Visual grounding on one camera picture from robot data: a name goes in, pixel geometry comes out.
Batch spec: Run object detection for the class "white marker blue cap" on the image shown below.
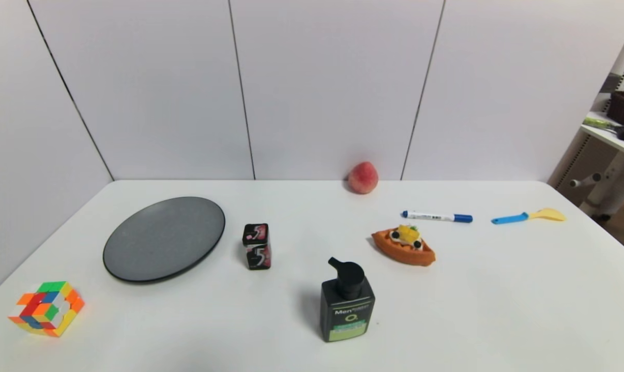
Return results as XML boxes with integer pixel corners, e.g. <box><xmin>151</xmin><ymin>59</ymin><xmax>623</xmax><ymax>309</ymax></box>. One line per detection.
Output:
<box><xmin>401</xmin><ymin>210</ymin><xmax>474</xmax><ymax>224</ymax></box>

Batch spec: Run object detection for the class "black gum box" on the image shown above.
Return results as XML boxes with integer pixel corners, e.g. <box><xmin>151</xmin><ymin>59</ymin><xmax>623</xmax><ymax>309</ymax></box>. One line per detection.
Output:
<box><xmin>242</xmin><ymin>223</ymin><xmax>272</xmax><ymax>271</ymax></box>

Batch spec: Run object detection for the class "pink peach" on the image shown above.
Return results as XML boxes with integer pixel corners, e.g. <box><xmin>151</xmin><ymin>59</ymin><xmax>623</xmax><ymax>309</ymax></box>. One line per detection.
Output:
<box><xmin>348</xmin><ymin>162</ymin><xmax>379</xmax><ymax>195</ymax></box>

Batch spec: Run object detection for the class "green handled tool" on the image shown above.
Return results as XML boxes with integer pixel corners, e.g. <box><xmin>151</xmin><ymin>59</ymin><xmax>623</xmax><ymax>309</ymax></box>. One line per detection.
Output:
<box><xmin>583</xmin><ymin>117</ymin><xmax>623</xmax><ymax>131</ymax></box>

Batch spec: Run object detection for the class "round gray plate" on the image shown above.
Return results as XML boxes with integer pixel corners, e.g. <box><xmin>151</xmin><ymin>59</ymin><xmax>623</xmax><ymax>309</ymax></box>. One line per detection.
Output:
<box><xmin>103</xmin><ymin>196</ymin><xmax>226</xmax><ymax>284</ymax></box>

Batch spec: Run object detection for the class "blue yellow toy spatula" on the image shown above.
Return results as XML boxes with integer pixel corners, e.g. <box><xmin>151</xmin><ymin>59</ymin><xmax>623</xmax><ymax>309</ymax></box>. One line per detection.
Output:
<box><xmin>491</xmin><ymin>208</ymin><xmax>567</xmax><ymax>225</ymax></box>

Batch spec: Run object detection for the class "black pump bottle green label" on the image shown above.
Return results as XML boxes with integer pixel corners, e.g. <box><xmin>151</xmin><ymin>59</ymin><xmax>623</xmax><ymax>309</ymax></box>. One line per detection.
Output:
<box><xmin>319</xmin><ymin>257</ymin><xmax>376</xmax><ymax>343</ymax></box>

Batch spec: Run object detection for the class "multicolour puzzle cube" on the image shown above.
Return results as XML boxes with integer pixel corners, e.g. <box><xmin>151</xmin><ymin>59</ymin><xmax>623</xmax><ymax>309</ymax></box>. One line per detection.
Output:
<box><xmin>8</xmin><ymin>281</ymin><xmax>85</xmax><ymax>338</ymax></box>

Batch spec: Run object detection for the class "orange toy fruit tart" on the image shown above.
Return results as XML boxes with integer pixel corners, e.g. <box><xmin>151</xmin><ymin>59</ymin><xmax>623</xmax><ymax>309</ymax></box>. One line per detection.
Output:
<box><xmin>371</xmin><ymin>224</ymin><xmax>437</xmax><ymax>267</ymax></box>

